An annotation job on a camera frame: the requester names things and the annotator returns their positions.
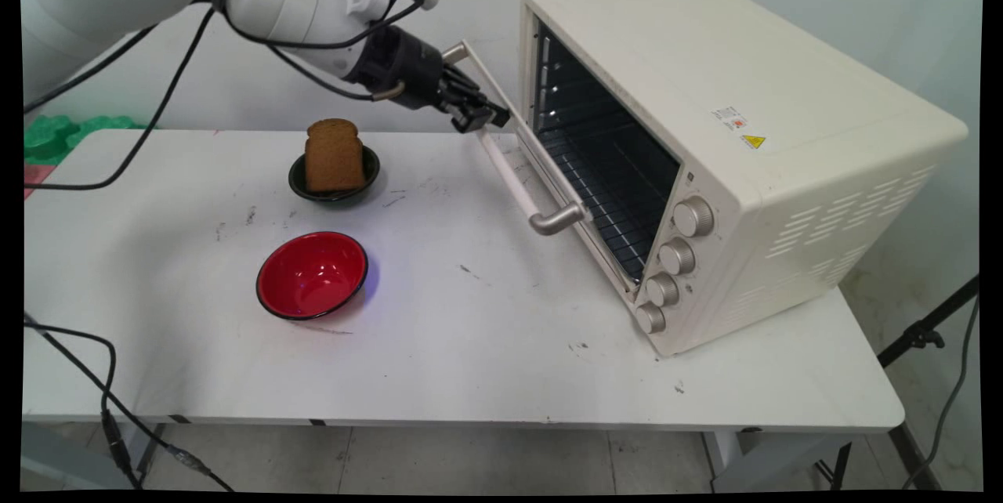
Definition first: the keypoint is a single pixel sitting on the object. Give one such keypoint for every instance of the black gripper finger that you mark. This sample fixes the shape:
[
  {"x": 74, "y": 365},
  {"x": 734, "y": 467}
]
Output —
[
  {"x": 468, "y": 121},
  {"x": 479, "y": 98}
]

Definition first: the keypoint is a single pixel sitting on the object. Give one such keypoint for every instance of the white label sticker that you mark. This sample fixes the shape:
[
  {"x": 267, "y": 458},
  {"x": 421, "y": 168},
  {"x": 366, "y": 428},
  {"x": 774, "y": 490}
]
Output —
[{"x": 730, "y": 117}]

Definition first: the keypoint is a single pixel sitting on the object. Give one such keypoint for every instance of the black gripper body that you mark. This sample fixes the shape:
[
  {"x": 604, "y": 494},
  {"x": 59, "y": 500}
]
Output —
[{"x": 407, "y": 68}]

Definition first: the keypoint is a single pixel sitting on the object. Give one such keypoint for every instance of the silver oven knob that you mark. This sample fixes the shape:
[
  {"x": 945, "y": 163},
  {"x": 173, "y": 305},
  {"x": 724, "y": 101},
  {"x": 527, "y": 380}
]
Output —
[
  {"x": 693, "y": 216},
  {"x": 677, "y": 256},
  {"x": 650, "y": 318},
  {"x": 663, "y": 289}
]

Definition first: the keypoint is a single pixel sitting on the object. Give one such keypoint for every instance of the black tripod stand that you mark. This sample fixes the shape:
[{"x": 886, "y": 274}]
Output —
[{"x": 925, "y": 331}]

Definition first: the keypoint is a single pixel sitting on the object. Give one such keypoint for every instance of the cream toaster oven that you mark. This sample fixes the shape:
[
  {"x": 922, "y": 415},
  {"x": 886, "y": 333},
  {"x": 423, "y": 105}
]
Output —
[{"x": 783, "y": 197}]

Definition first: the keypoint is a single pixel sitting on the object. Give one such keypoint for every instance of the white table leg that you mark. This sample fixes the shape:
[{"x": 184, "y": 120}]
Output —
[{"x": 768, "y": 460}]

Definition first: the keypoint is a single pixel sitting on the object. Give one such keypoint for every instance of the black bowl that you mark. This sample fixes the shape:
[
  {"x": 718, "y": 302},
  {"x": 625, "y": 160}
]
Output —
[{"x": 368, "y": 170}]

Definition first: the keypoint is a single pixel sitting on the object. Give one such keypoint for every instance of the red foam mat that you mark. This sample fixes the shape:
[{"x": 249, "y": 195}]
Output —
[{"x": 35, "y": 178}]

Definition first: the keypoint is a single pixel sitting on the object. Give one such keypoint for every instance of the yellow warning sticker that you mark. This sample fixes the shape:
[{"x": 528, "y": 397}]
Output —
[{"x": 753, "y": 142}]

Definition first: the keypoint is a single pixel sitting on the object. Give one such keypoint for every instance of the toast bread slice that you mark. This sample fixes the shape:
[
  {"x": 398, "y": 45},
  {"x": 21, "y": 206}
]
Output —
[{"x": 333, "y": 158}]

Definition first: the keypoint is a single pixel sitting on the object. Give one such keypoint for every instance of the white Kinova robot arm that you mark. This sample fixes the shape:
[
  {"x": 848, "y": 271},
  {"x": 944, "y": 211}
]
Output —
[{"x": 290, "y": 1}]

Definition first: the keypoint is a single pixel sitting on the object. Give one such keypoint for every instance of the red bowl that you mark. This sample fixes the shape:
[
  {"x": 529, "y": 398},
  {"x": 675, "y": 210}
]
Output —
[{"x": 309, "y": 276}]

